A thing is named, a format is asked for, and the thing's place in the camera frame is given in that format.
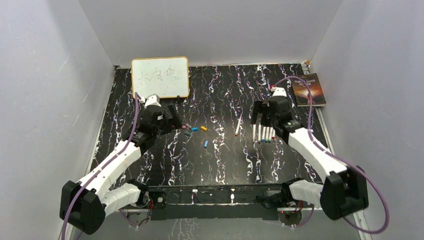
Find pink capped marker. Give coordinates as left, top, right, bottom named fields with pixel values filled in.
left=257, top=124, right=262, bottom=143

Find yellow capped marker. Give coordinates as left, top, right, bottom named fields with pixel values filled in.
left=234, top=115, right=243, bottom=137

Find light blue capped marker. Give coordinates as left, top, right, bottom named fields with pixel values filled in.
left=260, top=125, right=266, bottom=142

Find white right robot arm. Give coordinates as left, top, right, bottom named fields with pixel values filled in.
left=251, top=96, right=369, bottom=220

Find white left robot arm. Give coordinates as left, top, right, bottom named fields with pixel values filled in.
left=59, top=103, right=183, bottom=235

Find dark paperback book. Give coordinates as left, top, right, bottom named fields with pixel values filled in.
left=290, top=73, right=327, bottom=107

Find small whiteboard with writing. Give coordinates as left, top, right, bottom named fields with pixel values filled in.
left=130, top=56, right=190, bottom=99

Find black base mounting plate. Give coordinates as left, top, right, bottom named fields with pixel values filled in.
left=148, top=183, right=289, bottom=221

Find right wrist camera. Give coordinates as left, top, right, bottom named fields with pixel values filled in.
left=270, top=85, right=287, bottom=98

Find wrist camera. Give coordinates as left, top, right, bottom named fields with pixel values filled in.
left=270, top=85, right=287, bottom=98
left=144, top=94, right=162, bottom=109

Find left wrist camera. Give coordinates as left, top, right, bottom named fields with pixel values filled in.
left=144, top=94, right=162, bottom=109

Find aluminium frame rail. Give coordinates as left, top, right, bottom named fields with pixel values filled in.
left=65, top=187, right=364, bottom=214

